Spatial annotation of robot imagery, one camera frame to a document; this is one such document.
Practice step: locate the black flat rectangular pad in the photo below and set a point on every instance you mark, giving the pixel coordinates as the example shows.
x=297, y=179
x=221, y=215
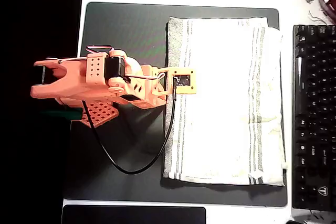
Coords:
x=131, y=216

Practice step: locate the black computer keyboard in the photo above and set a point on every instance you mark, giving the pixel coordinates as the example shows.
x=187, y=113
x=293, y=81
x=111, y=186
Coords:
x=315, y=103

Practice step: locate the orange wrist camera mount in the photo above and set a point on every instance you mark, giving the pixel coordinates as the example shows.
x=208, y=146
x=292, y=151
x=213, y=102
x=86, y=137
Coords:
x=183, y=90

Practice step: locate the white striped towel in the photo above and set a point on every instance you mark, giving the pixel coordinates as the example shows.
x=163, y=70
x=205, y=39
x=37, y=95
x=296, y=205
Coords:
x=223, y=103

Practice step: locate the large black desk mat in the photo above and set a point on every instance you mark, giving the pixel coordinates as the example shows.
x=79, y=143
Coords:
x=126, y=30

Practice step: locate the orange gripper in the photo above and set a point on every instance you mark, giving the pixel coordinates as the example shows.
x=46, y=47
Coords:
x=159, y=95

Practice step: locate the orange 3D-printed robot arm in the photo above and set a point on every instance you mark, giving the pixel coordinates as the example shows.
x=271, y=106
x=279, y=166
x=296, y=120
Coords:
x=73, y=77

